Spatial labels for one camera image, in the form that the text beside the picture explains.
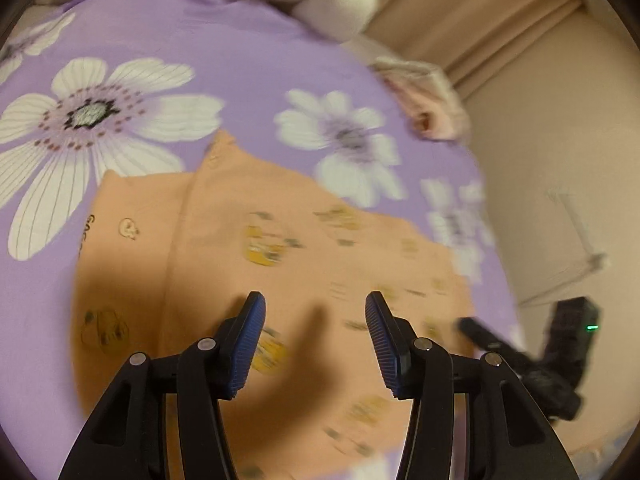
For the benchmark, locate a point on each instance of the orange cartoon print shirt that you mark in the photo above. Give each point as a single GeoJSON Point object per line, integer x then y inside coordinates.
{"type": "Point", "coordinates": [240, 240]}

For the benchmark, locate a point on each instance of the folded cream and pink clothes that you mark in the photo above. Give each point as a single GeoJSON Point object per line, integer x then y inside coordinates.
{"type": "Point", "coordinates": [425, 95]}

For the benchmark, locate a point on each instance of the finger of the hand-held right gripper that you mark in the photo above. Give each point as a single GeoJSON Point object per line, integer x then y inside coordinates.
{"type": "Point", "coordinates": [492, 342]}

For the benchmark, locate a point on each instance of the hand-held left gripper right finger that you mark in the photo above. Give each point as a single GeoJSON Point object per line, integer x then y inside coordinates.
{"type": "Point", "coordinates": [382, 345]}

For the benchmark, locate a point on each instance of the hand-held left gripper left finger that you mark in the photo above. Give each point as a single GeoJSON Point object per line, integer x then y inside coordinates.
{"type": "Point", "coordinates": [247, 345]}

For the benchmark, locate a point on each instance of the beige curtain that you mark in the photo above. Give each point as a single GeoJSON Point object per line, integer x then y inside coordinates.
{"type": "Point", "coordinates": [475, 25]}

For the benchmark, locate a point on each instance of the purple floral blanket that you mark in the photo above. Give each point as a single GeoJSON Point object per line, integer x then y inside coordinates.
{"type": "Point", "coordinates": [200, 70]}

